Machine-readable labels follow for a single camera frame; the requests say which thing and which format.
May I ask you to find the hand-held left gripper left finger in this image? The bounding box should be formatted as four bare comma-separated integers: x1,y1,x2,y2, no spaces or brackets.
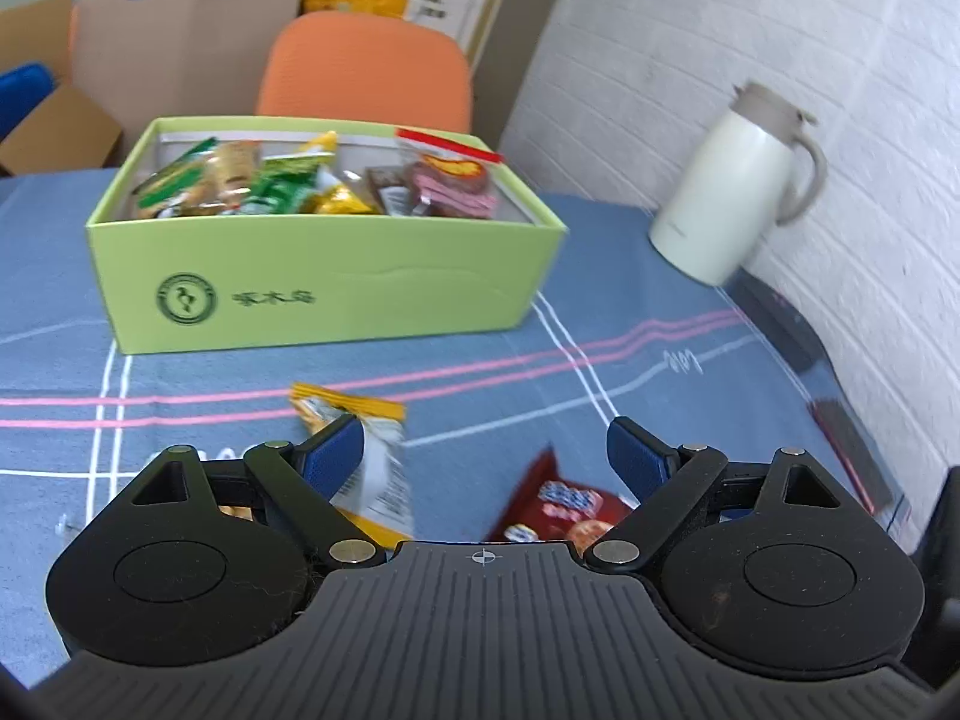
131,414,387,571

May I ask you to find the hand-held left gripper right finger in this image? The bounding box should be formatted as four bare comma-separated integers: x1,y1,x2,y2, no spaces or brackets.
583,418,841,575

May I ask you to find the large yellow bread packet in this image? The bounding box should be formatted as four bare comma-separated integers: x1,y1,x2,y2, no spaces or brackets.
214,382,418,542

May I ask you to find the red snack packet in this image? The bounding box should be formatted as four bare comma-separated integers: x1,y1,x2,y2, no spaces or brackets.
486,448,638,545

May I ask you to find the green cardboard box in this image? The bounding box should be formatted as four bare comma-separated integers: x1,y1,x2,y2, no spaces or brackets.
84,116,569,355

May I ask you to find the gold snack packet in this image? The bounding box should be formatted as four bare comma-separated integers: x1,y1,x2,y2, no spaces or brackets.
296,131,383,215

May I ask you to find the brown snack packet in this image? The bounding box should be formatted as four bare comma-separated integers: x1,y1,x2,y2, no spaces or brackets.
364,167,411,218

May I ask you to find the clear packet with red seal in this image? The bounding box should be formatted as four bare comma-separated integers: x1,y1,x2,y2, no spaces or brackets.
395,127,505,221

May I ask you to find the beige biscuit packet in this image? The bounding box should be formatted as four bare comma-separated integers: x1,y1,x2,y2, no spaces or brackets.
201,141,261,215

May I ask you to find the blue striped tablecloth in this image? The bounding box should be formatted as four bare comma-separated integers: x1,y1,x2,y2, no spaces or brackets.
0,169,912,691

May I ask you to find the white thermos jug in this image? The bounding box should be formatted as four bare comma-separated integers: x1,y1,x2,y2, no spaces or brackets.
649,81,829,287

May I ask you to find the orange chair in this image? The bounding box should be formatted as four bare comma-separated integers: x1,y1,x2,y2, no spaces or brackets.
255,13,475,137

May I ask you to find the brown paper bag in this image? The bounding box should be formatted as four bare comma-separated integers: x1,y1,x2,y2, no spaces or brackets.
71,0,308,170

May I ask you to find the yellow bag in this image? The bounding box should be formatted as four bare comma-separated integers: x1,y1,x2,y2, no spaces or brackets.
300,0,410,20

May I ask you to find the blue chair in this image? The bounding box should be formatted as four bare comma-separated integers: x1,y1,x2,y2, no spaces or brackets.
0,64,58,145

